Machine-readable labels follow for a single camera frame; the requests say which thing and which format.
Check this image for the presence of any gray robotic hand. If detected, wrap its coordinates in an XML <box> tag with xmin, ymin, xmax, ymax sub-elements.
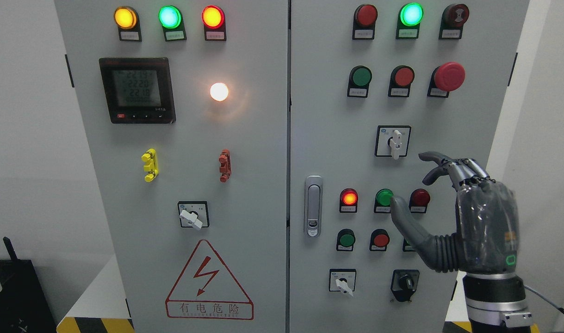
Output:
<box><xmin>391</xmin><ymin>151</ymin><xmax>520</xmax><ymax>275</ymax></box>

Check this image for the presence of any gray rotary switch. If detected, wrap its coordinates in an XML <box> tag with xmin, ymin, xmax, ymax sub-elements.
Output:
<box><xmin>374</xmin><ymin>125</ymin><xmax>411</xmax><ymax>160</ymax></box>
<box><xmin>328</xmin><ymin>268</ymin><xmax>357</xmax><ymax>296</ymax></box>

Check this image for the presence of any red push button lower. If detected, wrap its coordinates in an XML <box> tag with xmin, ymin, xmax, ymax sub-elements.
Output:
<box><xmin>369</xmin><ymin>229</ymin><xmax>390</xmax><ymax>252</ymax></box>

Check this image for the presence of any red push button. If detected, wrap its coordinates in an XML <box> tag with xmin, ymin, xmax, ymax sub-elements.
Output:
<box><xmin>388</xmin><ymin>65</ymin><xmax>415</xmax><ymax>98</ymax></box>
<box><xmin>369</xmin><ymin>229</ymin><xmax>390</xmax><ymax>252</ymax></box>

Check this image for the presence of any green indicator light middle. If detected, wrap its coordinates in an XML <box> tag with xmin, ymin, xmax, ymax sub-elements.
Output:
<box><xmin>373</xmin><ymin>188</ymin><xmax>394</xmax><ymax>213</ymax></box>

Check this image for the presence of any green indicator light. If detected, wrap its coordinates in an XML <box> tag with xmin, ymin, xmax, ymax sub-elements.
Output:
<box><xmin>373</xmin><ymin>188</ymin><xmax>394</xmax><ymax>213</ymax></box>
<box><xmin>396</xmin><ymin>2</ymin><xmax>424</xmax><ymax>40</ymax></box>
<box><xmin>158</xmin><ymin>6</ymin><xmax>187</xmax><ymax>42</ymax></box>

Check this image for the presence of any green push button lower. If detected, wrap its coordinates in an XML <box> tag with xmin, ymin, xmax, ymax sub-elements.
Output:
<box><xmin>335</xmin><ymin>229</ymin><xmax>356</xmax><ymax>252</ymax></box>

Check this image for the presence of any lit red indicator light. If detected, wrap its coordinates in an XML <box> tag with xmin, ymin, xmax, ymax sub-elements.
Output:
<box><xmin>339</xmin><ymin>188</ymin><xmax>359</xmax><ymax>213</ymax></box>

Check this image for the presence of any red emergency stop button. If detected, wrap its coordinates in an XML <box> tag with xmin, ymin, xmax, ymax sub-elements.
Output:
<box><xmin>427</xmin><ymin>62</ymin><xmax>466</xmax><ymax>98</ymax></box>

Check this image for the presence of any red push button upper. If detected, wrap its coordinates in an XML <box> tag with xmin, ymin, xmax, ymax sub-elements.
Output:
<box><xmin>388</xmin><ymin>65</ymin><xmax>415</xmax><ymax>98</ymax></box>

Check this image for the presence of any green push button upper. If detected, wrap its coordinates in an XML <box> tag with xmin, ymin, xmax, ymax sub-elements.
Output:
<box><xmin>347</xmin><ymin>65</ymin><xmax>372</xmax><ymax>98</ymax></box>

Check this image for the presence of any dark red buzzer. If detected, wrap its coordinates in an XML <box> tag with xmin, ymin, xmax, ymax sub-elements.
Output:
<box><xmin>439</xmin><ymin>4</ymin><xmax>470</xmax><ymax>40</ymax></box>

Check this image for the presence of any green indicator light top right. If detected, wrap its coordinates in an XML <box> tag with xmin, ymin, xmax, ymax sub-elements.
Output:
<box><xmin>396</xmin><ymin>2</ymin><xmax>424</xmax><ymax>40</ymax></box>

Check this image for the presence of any red indicator light top right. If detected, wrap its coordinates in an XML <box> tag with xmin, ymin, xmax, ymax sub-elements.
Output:
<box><xmin>352</xmin><ymin>4</ymin><xmax>378</xmax><ymax>40</ymax></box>

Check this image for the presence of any gray electrical cabinet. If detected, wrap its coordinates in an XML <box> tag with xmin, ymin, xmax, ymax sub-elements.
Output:
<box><xmin>54</xmin><ymin>0</ymin><xmax>529</xmax><ymax>333</ymax></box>

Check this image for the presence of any red electric hazard warning sticker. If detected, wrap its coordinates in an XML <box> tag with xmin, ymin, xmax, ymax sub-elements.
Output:
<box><xmin>165</xmin><ymin>240</ymin><xmax>254</xmax><ymax>320</ymax></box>

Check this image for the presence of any white glowing indicator light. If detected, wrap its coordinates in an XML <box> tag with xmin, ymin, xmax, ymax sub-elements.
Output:
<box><xmin>210</xmin><ymin>82</ymin><xmax>229</xmax><ymax>102</ymax></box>

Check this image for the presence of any red orange indicator light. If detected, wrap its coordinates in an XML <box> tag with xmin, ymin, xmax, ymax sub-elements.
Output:
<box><xmin>202</xmin><ymin>6</ymin><xmax>227</xmax><ymax>41</ymax></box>

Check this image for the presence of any black digital power meter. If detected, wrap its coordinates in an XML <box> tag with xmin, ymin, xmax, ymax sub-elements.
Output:
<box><xmin>99</xmin><ymin>57</ymin><xmax>176</xmax><ymax>124</ymax></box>

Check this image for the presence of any green indicator light top left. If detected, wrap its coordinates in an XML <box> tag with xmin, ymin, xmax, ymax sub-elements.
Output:
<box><xmin>158</xmin><ymin>6</ymin><xmax>187</xmax><ymax>42</ymax></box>

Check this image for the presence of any yellow indicator light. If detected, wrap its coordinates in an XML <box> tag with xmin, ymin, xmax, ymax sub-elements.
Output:
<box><xmin>113</xmin><ymin>6</ymin><xmax>142</xmax><ymax>42</ymax></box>

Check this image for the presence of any black box with antenna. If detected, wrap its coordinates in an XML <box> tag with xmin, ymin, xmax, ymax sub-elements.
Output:
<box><xmin>0</xmin><ymin>237</ymin><xmax>57</xmax><ymax>333</ymax></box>

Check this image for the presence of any black key selector switch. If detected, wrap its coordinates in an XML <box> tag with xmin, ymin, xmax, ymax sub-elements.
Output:
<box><xmin>391</xmin><ymin>269</ymin><xmax>420</xmax><ymax>302</ymax></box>

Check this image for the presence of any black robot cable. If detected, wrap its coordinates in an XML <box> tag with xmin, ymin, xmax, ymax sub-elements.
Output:
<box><xmin>524</xmin><ymin>284</ymin><xmax>564</xmax><ymax>324</ymax></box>

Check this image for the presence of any gray rotary switch bottom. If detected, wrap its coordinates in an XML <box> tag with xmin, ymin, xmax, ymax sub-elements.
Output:
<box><xmin>328</xmin><ymin>268</ymin><xmax>357</xmax><ymax>296</ymax></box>

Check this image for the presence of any silver door handle lock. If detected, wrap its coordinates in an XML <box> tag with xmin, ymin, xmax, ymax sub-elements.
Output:
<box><xmin>304</xmin><ymin>175</ymin><xmax>323</xmax><ymax>237</ymax></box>

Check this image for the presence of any gray rotary switch left door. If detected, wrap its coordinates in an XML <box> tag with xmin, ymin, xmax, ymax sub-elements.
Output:
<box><xmin>177</xmin><ymin>201</ymin><xmax>210</xmax><ymax>230</ymax></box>

